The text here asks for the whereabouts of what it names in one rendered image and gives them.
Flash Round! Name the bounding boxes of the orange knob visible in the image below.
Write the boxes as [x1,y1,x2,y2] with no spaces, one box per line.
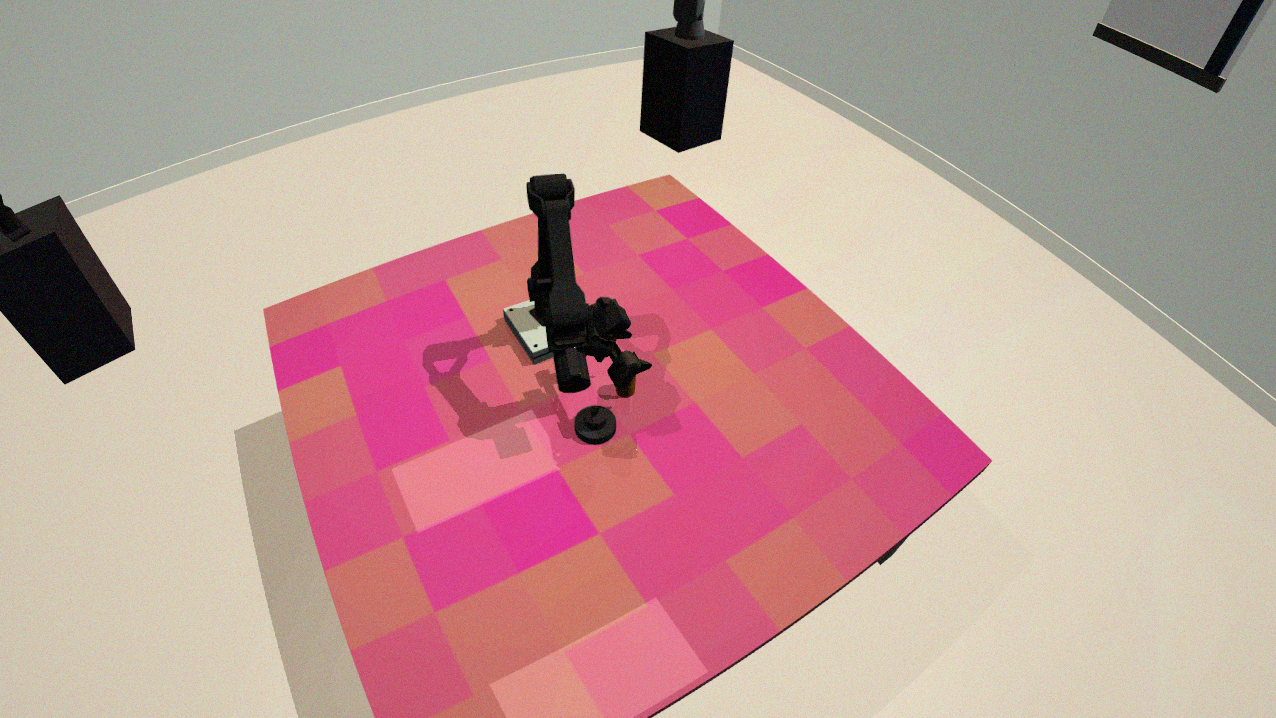
[616,377,635,398]

